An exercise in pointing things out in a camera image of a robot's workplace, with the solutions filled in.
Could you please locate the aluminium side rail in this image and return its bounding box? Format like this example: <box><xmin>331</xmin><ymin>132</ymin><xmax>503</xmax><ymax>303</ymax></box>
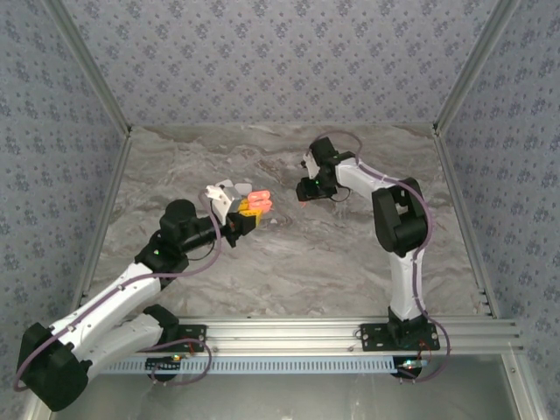
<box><xmin>19</xmin><ymin>126</ymin><xmax>135</xmax><ymax>420</ymax></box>
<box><xmin>432</xmin><ymin>125</ymin><xmax>550</xmax><ymax>420</ymax></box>

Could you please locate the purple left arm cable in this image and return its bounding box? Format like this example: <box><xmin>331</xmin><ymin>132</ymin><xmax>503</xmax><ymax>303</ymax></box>
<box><xmin>12</xmin><ymin>190</ymin><xmax>225</xmax><ymax>389</ymax></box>

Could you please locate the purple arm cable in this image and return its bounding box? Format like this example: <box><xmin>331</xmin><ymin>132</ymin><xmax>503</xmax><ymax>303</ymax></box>
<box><xmin>12</xmin><ymin>190</ymin><xmax>225</xmax><ymax>389</ymax></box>
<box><xmin>317</xmin><ymin>129</ymin><xmax>452</xmax><ymax>384</ymax></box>

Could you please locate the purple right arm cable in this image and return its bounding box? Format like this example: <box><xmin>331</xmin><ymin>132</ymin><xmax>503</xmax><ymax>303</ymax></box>
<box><xmin>317</xmin><ymin>129</ymin><xmax>452</xmax><ymax>384</ymax></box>

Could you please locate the grey metal base plate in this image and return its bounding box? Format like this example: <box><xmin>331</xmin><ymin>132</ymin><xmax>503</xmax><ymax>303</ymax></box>
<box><xmin>47</xmin><ymin>371</ymin><xmax>520</xmax><ymax>420</ymax></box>

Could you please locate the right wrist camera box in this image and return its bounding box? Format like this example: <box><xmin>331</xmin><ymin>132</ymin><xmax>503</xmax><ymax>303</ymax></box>
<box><xmin>303</xmin><ymin>150</ymin><xmax>324</xmax><ymax>179</ymax></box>

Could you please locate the small circuit board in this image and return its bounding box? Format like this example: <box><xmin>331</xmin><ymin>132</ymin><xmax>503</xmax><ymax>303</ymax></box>
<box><xmin>395</xmin><ymin>357</ymin><xmax>432</xmax><ymax>378</ymax></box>
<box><xmin>145</xmin><ymin>354</ymin><xmax>184</xmax><ymax>374</ymax></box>

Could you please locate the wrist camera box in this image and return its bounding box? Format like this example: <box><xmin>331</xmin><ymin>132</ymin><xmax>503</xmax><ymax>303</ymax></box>
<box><xmin>303</xmin><ymin>150</ymin><xmax>324</xmax><ymax>179</ymax></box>
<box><xmin>205</xmin><ymin>184</ymin><xmax>246</xmax><ymax>220</ymax></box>

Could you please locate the aluminium frame post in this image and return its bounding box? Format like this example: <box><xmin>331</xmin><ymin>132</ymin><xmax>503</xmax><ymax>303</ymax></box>
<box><xmin>431</xmin><ymin>0</ymin><xmax>522</xmax><ymax>132</ymax></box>
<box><xmin>41</xmin><ymin>0</ymin><xmax>133</xmax><ymax>135</ymax></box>

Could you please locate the pink earbud charging case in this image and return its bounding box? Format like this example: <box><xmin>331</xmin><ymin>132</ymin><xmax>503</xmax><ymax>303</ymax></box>
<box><xmin>246</xmin><ymin>189</ymin><xmax>273</xmax><ymax>212</ymax></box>

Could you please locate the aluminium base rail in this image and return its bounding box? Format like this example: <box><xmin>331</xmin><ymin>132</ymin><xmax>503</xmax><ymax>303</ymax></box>
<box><xmin>177</xmin><ymin>317</ymin><xmax>525</xmax><ymax>356</ymax></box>

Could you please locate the white slotted cable duct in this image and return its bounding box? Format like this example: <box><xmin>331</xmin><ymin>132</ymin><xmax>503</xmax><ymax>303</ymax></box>
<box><xmin>102</xmin><ymin>356</ymin><xmax>406</xmax><ymax>376</ymax></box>

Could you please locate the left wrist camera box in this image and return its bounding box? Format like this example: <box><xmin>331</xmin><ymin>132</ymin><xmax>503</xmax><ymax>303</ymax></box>
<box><xmin>205</xmin><ymin>184</ymin><xmax>246</xmax><ymax>220</ymax></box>

